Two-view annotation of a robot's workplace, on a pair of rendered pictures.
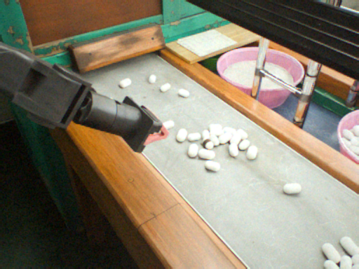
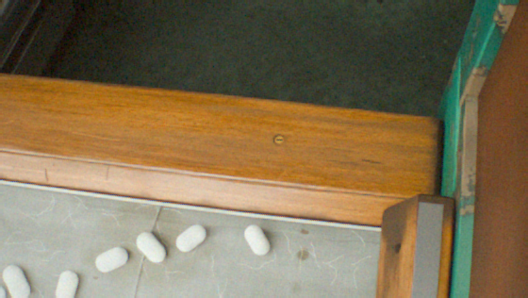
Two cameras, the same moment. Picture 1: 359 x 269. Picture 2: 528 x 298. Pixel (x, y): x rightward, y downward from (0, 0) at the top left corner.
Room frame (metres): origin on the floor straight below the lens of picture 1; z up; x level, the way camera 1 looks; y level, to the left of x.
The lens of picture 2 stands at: (0.96, 0.07, 1.49)
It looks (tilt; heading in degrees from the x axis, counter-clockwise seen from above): 67 degrees down; 138
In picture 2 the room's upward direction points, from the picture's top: 5 degrees counter-clockwise
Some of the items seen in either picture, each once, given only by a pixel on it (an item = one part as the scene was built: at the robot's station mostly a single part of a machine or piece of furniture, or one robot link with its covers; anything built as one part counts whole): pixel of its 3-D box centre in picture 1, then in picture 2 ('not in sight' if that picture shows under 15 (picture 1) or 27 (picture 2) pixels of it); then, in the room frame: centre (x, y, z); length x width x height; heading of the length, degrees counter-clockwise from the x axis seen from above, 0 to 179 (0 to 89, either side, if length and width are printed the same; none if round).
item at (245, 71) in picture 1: (256, 82); not in sight; (0.95, -0.25, 0.71); 0.22 x 0.22 x 0.06
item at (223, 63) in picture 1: (257, 79); not in sight; (0.95, -0.25, 0.72); 0.27 x 0.27 x 0.10
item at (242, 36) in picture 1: (214, 41); not in sight; (1.13, -0.13, 0.77); 0.33 x 0.15 x 0.01; 126
